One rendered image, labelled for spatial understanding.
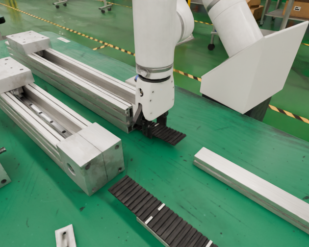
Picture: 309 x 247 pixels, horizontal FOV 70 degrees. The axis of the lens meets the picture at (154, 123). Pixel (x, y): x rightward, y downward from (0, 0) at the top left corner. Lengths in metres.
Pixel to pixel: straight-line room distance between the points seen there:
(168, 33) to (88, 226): 0.40
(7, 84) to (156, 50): 0.47
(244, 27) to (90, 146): 0.59
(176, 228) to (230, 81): 0.48
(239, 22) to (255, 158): 0.43
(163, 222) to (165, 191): 0.09
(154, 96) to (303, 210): 0.36
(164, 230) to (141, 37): 0.35
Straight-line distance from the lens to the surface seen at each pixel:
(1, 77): 0.77
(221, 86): 0.76
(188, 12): 0.53
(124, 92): 0.68
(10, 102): 0.72
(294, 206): 0.51
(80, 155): 0.46
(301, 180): 0.61
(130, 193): 0.46
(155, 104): 0.52
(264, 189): 0.51
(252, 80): 0.70
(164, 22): 0.45
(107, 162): 0.48
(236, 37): 0.80
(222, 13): 0.82
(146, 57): 0.47
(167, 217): 0.43
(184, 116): 0.70
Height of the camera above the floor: 1.19
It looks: 38 degrees down
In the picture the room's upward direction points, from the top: straight up
